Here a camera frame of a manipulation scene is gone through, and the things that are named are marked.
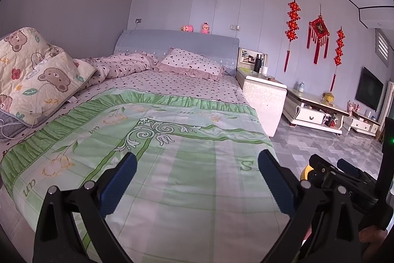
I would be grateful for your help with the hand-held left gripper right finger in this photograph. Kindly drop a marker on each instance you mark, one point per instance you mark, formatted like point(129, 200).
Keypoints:
point(277, 186)

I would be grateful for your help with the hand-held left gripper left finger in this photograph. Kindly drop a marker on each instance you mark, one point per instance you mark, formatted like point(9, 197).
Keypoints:
point(118, 181)

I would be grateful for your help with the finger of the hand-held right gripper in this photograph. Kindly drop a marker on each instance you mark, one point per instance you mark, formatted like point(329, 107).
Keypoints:
point(349, 169)
point(320, 163)

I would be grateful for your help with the yellow rimmed trash bin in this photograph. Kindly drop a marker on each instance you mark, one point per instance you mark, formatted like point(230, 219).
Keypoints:
point(306, 173)

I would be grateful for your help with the small white cabinet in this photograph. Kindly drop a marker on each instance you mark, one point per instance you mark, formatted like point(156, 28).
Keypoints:
point(360, 126)

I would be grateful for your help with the white television cabinet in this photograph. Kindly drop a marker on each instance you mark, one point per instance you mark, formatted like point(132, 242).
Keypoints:
point(307, 116)

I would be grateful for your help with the pink figurine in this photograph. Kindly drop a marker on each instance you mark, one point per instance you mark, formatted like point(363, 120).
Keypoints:
point(352, 106)

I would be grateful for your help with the yellow toy figure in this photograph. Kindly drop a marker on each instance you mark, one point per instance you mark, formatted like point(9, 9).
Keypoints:
point(328, 99)

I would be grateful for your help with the green floral blanket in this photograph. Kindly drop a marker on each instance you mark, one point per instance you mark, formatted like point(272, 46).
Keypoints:
point(184, 158)

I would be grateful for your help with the white nightstand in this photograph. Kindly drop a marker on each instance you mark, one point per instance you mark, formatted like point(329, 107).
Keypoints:
point(264, 99)

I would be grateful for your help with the white cup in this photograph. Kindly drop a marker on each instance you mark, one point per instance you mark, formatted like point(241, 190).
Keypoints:
point(264, 70)

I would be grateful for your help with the polka dot bed sheet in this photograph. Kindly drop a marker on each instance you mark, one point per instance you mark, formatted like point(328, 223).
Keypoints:
point(172, 84)

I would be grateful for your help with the polka dot duvet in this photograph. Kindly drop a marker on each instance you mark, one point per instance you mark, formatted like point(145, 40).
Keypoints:
point(120, 65)

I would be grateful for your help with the black thermos bottle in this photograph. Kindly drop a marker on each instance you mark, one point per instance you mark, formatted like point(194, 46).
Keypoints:
point(257, 64)

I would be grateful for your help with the bear print quilt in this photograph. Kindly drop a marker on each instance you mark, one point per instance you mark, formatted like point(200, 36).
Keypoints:
point(46, 78)

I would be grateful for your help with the white framed picture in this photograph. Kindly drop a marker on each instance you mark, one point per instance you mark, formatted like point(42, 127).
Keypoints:
point(246, 57)

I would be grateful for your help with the red diamond knot ornament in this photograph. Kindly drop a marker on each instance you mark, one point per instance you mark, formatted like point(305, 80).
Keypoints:
point(318, 27)

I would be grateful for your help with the polka dot pillow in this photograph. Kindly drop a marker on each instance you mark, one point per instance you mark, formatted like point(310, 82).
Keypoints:
point(190, 61)

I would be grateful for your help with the grey fabric bed headboard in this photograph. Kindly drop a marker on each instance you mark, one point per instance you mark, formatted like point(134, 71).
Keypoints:
point(172, 41)

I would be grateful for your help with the pink plush toy pair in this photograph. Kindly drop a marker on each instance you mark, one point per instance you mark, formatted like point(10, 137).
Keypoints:
point(187, 28)

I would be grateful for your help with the black wall television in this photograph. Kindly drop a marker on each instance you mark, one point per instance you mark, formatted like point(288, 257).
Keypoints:
point(369, 89)

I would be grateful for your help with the white wall socket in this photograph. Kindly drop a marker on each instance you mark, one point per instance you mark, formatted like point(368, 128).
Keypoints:
point(235, 27)

